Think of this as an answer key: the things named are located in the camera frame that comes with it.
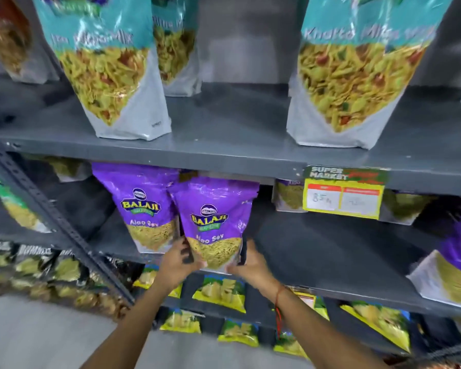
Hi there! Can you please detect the person's left hand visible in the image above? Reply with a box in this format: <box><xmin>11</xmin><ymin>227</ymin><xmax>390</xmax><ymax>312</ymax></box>
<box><xmin>155</xmin><ymin>238</ymin><xmax>207</xmax><ymax>293</ymax></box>

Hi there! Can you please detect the person's right hand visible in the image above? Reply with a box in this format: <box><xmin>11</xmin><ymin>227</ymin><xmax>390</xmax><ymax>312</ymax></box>
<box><xmin>227</xmin><ymin>240</ymin><xmax>284</xmax><ymax>300</ymax></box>

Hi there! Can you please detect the person's left forearm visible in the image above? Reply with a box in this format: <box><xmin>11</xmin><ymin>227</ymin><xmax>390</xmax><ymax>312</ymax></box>
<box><xmin>80</xmin><ymin>279</ymin><xmax>182</xmax><ymax>369</ymax></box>

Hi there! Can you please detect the person's right forearm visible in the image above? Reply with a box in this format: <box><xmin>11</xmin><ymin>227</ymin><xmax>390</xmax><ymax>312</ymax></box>
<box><xmin>268</xmin><ymin>285</ymin><xmax>390</xmax><ymax>369</ymax></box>

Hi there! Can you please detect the row of yellow green packets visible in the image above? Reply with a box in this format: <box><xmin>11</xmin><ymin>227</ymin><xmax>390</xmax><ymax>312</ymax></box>
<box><xmin>132</xmin><ymin>264</ymin><xmax>412</xmax><ymax>358</ymax></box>

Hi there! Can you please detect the red thread wristband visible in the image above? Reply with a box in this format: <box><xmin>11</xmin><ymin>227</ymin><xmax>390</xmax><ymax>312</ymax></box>
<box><xmin>274</xmin><ymin>285</ymin><xmax>285</xmax><ymax>339</ymax></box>

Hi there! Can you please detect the yellow green price label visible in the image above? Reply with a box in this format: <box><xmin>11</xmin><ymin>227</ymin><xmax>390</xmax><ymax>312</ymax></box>
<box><xmin>302</xmin><ymin>165</ymin><xmax>390</xmax><ymax>220</ymax></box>

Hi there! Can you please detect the grey metal shelf rack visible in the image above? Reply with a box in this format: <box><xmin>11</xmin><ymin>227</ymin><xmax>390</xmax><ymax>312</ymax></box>
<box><xmin>0</xmin><ymin>0</ymin><xmax>461</xmax><ymax>356</ymax></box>

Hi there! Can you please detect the row of black snack packets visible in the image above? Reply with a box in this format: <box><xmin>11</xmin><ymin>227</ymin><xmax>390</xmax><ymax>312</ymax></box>
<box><xmin>0</xmin><ymin>241</ymin><xmax>132</xmax><ymax>320</ymax></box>

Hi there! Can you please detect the clear packet of yellow snack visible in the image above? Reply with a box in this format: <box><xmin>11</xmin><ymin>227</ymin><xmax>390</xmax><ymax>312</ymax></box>
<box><xmin>46</xmin><ymin>156</ymin><xmax>92</xmax><ymax>183</ymax></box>

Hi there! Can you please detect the green snack packet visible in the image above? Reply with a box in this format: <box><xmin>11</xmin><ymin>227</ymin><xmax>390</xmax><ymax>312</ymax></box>
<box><xmin>0</xmin><ymin>165</ymin><xmax>51</xmax><ymax>233</ymax></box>

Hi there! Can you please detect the teal snack mix packet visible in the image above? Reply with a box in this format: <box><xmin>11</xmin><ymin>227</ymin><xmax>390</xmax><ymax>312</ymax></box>
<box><xmin>32</xmin><ymin>0</ymin><xmax>173</xmax><ymax>142</ymax></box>
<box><xmin>151</xmin><ymin>0</ymin><xmax>203</xmax><ymax>97</ymax></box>
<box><xmin>286</xmin><ymin>0</ymin><xmax>456</xmax><ymax>150</ymax></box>

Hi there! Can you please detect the orange brown snack packet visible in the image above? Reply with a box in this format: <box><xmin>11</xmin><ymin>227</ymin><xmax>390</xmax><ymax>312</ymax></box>
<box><xmin>0</xmin><ymin>0</ymin><xmax>60</xmax><ymax>84</ymax></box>

